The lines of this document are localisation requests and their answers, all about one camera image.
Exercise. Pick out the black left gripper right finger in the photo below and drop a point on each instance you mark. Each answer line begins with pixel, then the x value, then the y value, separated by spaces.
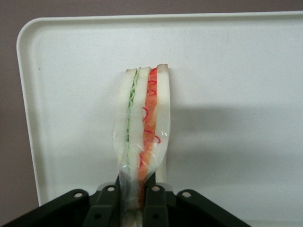
pixel 184 210

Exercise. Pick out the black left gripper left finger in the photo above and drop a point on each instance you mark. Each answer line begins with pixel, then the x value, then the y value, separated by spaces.
pixel 71 210

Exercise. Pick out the cream plastic tray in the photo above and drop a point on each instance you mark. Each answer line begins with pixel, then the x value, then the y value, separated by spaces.
pixel 225 82

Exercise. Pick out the plastic-wrapped triangle sandwich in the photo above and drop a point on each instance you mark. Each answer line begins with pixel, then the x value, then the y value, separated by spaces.
pixel 144 118

